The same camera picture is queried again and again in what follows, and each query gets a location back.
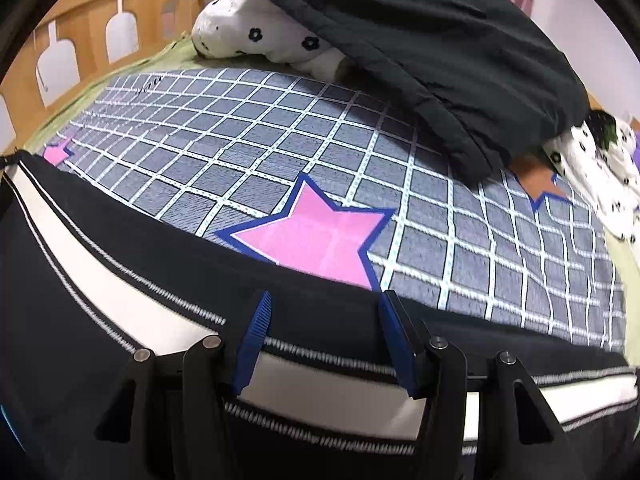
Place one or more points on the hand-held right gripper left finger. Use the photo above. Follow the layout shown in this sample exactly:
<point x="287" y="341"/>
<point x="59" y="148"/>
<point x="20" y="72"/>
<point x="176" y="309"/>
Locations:
<point x="255" y="340"/>

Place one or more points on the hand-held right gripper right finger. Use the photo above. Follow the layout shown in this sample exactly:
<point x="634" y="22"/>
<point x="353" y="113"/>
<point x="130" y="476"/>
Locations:
<point x="400" y="342"/>

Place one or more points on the black pants with white stripe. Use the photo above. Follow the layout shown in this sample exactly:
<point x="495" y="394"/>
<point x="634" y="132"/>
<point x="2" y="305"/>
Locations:
<point x="325" y="312"/>

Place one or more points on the grey checked star blanket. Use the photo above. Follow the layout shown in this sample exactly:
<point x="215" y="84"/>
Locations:
<point x="250" y="150"/>

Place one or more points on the white floral cloth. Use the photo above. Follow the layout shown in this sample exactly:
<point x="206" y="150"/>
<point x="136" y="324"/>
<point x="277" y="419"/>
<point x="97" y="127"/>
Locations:
<point x="600" y="180"/>

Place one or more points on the dark padded jacket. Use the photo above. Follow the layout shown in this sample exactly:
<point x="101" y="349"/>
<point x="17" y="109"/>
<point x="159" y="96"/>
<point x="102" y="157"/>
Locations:
<point x="425" y="60"/>

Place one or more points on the purple cloth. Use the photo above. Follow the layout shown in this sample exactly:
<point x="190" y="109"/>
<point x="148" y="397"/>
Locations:
<point x="636" y="152"/>

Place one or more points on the white floral pillow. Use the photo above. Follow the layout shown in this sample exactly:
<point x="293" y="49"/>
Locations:
<point x="235" y="25"/>

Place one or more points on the wooden headboard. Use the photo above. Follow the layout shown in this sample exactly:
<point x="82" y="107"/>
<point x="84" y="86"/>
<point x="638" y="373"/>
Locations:
<point x="80" y="10"/>

